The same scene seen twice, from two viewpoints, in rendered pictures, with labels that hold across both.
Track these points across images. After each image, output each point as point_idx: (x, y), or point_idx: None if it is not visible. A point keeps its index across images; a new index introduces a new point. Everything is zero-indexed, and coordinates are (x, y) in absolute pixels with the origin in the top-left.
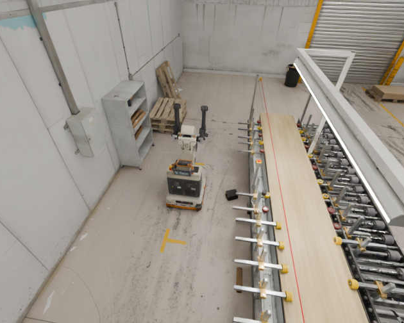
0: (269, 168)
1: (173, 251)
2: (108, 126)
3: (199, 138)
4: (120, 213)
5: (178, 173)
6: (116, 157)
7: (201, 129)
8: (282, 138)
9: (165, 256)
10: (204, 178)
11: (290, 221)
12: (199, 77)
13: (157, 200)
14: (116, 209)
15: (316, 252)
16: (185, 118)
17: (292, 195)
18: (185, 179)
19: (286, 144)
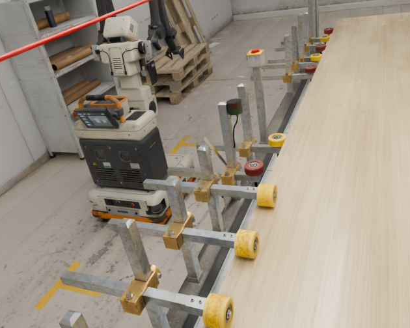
0: (310, 94)
1: (63, 309)
2: (12, 66)
3: (143, 41)
4: (2, 231)
5: (91, 123)
6: (36, 134)
7: (153, 27)
8: (377, 44)
9: (40, 319)
10: (187, 158)
11: (321, 191)
12: (259, 23)
13: (84, 209)
14: (0, 224)
15: (385, 274)
16: (207, 80)
17: (356, 136)
18: (111, 138)
19: (383, 52)
